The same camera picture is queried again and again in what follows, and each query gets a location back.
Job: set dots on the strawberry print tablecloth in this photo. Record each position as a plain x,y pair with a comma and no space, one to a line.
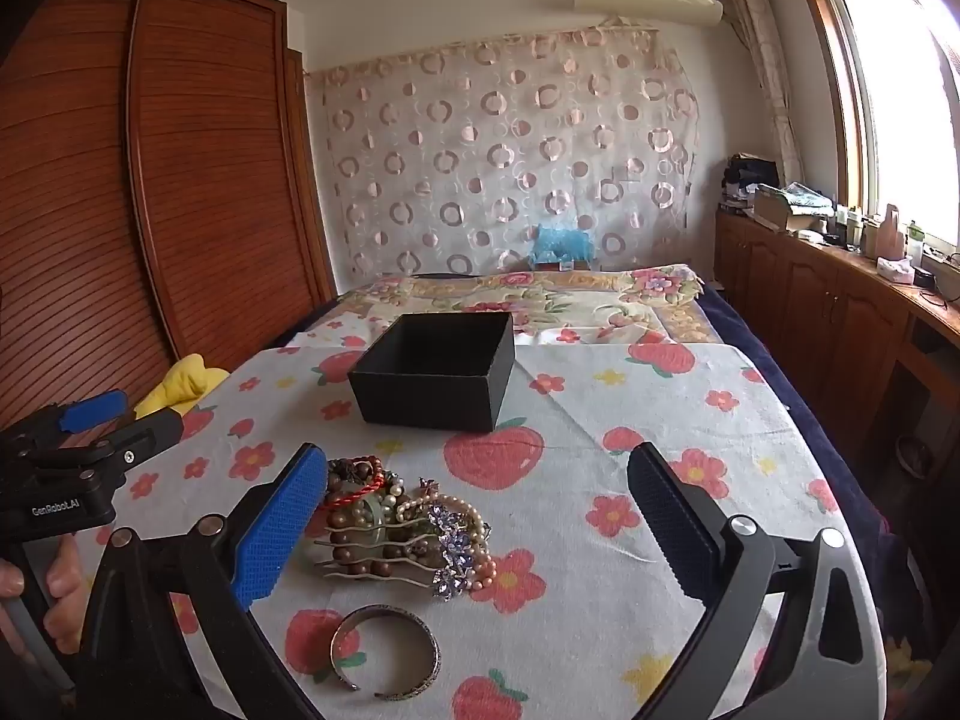
585,480

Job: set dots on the wooden framed window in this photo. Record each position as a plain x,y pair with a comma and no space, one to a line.
892,90

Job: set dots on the wavy beaded hair comb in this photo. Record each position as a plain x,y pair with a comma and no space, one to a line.
360,568

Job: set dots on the circle patterned sheer curtain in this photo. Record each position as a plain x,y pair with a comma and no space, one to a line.
510,150

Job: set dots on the black cardboard box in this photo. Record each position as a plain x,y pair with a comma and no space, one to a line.
420,397

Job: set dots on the purple rhinestone hair clip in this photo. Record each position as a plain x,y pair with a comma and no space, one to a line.
450,540

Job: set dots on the brown wooden cabinet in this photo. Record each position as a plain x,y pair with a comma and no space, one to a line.
817,300

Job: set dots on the brown wooden wardrobe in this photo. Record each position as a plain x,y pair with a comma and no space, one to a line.
202,165

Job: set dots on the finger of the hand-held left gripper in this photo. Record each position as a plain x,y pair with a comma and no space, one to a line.
146,431
94,409

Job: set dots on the person's left hand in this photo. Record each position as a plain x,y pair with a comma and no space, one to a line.
66,600

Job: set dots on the pink bottle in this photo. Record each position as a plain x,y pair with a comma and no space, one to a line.
891,232

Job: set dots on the tissue pack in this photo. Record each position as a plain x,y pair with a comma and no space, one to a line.
895,270

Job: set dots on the yellow plush toy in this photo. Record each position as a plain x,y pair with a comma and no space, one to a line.
187,382

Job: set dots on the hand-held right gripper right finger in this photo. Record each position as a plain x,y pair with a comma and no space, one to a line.
675,532

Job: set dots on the black electronic device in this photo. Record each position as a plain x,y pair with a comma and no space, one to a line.
939,274

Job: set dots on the row of small bottles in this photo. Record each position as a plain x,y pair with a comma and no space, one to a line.
855,229

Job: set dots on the navy blue bed cover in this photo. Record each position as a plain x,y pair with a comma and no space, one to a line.
795,405

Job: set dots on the teal folded cloth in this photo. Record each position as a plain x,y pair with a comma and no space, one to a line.
806,196

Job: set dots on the pile of dark clothes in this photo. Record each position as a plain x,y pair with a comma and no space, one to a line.
750,176

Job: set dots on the floral bed blanket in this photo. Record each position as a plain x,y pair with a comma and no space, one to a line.
585,300

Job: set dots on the pale window drape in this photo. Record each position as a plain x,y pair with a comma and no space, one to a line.
765,75

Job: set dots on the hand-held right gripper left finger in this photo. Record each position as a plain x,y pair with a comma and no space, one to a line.
276,529

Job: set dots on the pale green jade bangle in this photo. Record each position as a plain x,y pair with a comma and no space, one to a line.
377,521

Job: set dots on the blue crinkled bag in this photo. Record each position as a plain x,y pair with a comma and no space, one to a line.
559,244

